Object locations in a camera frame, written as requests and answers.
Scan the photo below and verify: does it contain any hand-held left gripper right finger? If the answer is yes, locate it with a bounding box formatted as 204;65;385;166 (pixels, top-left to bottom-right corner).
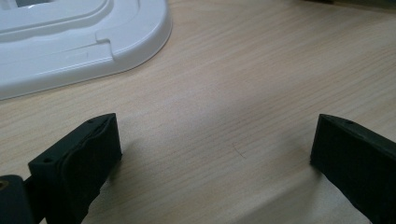
309;113;396;224

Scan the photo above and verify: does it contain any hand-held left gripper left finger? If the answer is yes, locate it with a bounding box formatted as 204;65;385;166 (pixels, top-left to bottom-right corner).
27;112;123;224

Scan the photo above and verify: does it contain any white lid with grey handle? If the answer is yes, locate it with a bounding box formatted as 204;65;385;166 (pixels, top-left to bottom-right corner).
0;0;173;101

